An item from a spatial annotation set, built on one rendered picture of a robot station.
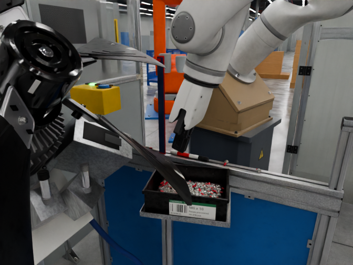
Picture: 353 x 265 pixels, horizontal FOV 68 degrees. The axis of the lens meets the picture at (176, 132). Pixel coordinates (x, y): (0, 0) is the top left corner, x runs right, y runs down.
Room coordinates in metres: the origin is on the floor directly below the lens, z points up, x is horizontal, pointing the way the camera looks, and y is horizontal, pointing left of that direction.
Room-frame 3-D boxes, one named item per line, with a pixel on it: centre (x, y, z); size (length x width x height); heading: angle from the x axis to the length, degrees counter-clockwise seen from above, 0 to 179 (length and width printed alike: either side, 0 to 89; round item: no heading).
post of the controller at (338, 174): (0.62, -0.43, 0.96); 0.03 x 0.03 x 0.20; 64
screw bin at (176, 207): (0.63, -0.03, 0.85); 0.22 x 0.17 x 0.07; 79
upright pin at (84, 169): (0.49, 0.19, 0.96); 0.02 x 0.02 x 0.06
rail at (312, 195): (0.81, -0.05, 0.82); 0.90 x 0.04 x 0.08; 64
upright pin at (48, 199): (0.41, 0.24, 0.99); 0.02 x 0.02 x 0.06
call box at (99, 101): (0.98, 0.31, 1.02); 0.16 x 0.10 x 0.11; 64
